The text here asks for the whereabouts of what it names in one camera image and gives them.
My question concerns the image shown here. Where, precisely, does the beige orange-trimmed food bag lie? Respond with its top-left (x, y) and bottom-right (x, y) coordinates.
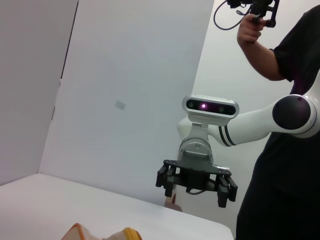
top-left (61, 222), bottom-right (144, 240)

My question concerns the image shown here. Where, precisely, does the operator hand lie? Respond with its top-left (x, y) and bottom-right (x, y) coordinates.
top-left (236, 13), bottom-right (266, 46)

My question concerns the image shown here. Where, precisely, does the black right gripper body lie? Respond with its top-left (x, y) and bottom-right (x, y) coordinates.
top-left (163, 159), bottom-right (233, 195)

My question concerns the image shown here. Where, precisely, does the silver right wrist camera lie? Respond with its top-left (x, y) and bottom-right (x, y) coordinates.
top-left (181, 94), bottom-right (240, 126)

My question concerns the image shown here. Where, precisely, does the black teleoperation handle controller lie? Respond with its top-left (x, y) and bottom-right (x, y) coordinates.
top-left (226, 0), bottom-right (281, 28)

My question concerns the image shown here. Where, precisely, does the small tan brown object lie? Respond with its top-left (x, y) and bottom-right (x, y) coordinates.
top-left (163, 193), bottom-right (183, 213)

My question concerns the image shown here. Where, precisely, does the operator bare forearm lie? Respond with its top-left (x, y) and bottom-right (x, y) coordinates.
top-left (236, 37), bottom-right (294, 82)

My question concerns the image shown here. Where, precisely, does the black controller cable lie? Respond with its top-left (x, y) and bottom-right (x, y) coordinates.
top-left (213, 0), bottom-right (254, 31)

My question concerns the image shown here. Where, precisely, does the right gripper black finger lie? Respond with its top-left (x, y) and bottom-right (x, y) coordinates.
top-left (213, 173), bottom-right (239, 209)
top-left (155, 162), bottom-right (180, 199)

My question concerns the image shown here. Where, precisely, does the operator black shirt torso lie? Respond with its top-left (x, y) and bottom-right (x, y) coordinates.
top-left (235, 4), bottom-right (320, 240)

